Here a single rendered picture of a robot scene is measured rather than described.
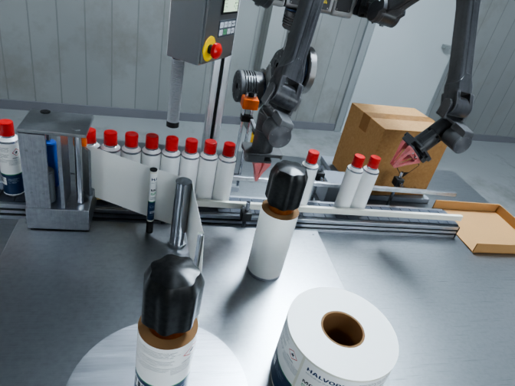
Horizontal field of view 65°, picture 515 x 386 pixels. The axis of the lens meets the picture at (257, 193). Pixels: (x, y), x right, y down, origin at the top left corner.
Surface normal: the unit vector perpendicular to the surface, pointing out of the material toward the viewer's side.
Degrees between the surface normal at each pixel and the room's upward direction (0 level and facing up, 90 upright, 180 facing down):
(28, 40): 90
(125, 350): 0
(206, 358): 0
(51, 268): 0
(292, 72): 63
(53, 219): 90
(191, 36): 90
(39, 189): 90
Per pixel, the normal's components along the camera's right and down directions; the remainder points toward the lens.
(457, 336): 0.19, -0.84
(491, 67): 0.28, 0.55
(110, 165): -0.31, 0.45
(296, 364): -0.81, 0.17
